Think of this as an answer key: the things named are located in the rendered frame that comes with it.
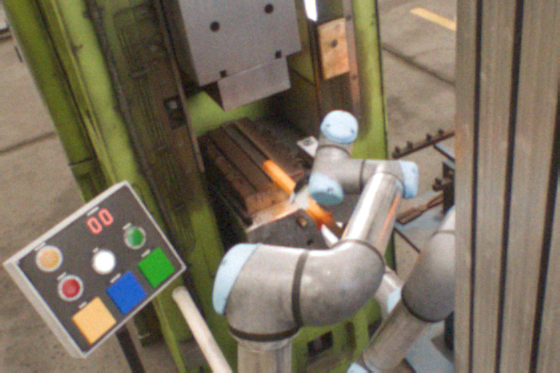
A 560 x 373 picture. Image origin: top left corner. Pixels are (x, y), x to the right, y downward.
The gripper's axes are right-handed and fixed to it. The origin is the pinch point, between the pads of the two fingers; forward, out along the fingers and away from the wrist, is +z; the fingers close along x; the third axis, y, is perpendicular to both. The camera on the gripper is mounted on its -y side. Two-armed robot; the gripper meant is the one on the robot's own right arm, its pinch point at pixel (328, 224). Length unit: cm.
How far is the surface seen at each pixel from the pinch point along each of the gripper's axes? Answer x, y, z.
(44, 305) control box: -70, -9, 5
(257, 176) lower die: -5.0, 1.2, 33.9
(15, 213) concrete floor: -91, 98, 231
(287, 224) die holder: -3.1, 13.0, 21.8
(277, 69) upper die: 4.8, -33.3, 27.3
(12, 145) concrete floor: -82, 97, 319
